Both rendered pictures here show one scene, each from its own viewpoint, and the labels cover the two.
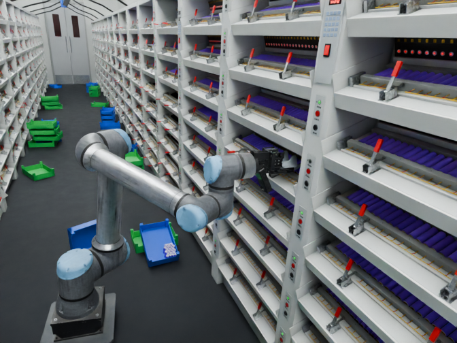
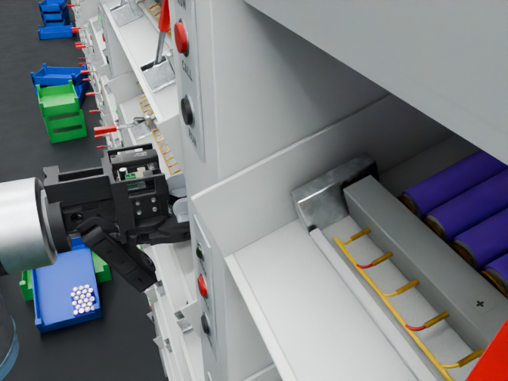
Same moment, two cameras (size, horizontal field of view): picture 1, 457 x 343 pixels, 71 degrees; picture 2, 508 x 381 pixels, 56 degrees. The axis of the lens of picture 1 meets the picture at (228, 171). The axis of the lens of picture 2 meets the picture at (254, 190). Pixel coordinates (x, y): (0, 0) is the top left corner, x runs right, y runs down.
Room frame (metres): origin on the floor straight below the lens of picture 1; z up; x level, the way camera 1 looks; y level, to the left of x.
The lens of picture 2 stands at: (0.71, -0.32, 1.27)
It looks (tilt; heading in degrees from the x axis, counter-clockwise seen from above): 34 degrees down; 6
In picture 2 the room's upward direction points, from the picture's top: straight up
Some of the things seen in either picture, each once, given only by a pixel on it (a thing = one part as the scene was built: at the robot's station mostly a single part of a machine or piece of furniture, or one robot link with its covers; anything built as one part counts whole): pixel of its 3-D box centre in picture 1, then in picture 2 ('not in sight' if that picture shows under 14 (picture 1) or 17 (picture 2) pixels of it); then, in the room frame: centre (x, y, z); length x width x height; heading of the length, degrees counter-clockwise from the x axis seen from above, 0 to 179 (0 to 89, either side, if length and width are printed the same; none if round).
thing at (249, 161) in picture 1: (245, 165); (29, 222); (1.06, -0.06, 0.97); 0.10 x 0.05 x 0.09; 26
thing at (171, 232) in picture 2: (281, 169); (174, 223); (1.10, -0.20, 0.95); 0.09 x 0.05 x 0.02; 109
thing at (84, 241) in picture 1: (94, 236); not in sight; (1.83, 0.89, 0.10); 0.30 x 0.08 x 0.20; 135
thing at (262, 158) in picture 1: (265, 161); (111, 201); (1.09, -0.13, 0.98); 0.12 x 0.08 x 0.09; 116
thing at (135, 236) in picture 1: (154, 237); (66, 264); (1.95, 0.51, 0.04); 0.30 x 0.20 x 0.08; 116
